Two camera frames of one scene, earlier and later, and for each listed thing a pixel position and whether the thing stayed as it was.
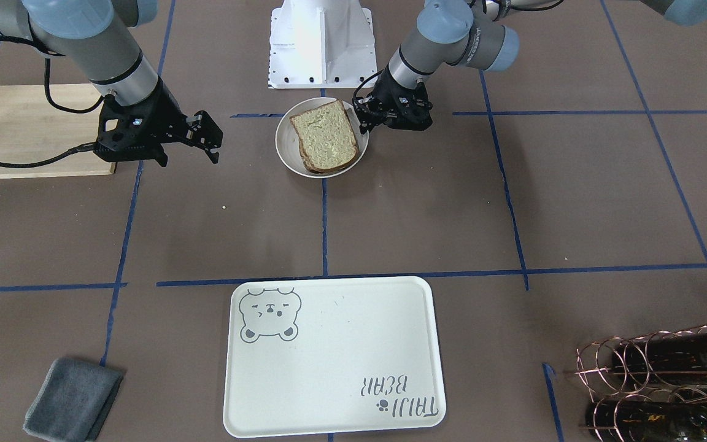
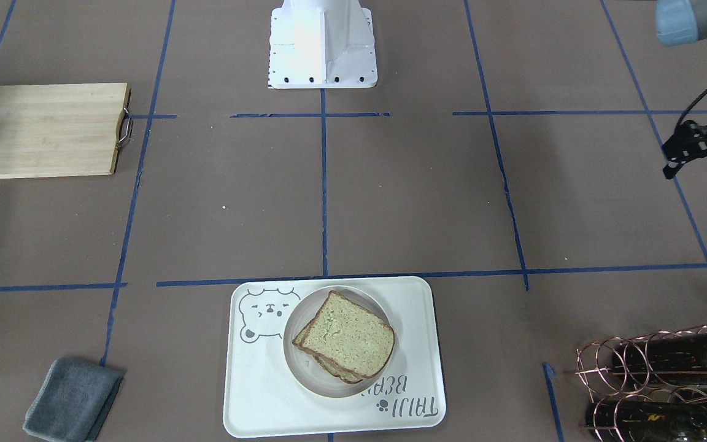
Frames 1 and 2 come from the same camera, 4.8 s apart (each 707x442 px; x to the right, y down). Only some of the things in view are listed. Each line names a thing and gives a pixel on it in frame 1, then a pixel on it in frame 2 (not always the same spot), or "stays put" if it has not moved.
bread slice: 326,135 -> 348,336
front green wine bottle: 662,420 stays put
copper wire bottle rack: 686,385 stays put
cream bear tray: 331,355 stays put
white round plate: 288,145 -> 304,365
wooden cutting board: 15,123 stays put
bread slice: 317,170 -> 332,367
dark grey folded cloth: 73,401 stays put
